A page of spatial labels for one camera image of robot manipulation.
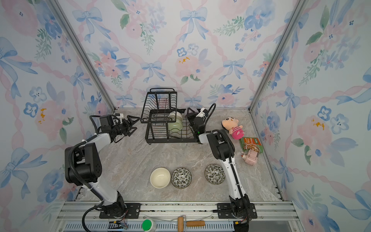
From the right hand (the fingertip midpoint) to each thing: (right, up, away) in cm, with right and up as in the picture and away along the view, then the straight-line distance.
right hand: (187, 107), depth 102 cm
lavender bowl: (-1, -3, 0) cm, 3 cm away
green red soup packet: (+42, -25, -2) cm, 49 cm away
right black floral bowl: (+16, -42, -16) cm, 47 cm away
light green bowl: (-9, -14, +2) cm, 17 cm away
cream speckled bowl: (-11, -6, +4) cm, 13 cm away
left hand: (-31, -10, -10) cm, 34 cm away
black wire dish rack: (-13, -11, -20) cm, 26 cm away
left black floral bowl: (-4, -43, -18) cm, 47 cm away
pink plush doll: (+31, -12, +1) cm, 34 cm away
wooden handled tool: (-3, -60, -33) cm, 68 cm away
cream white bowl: (-16, -43, -18) cm, 49 cm away
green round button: (-18, -56, -38) cm, 70 cm away
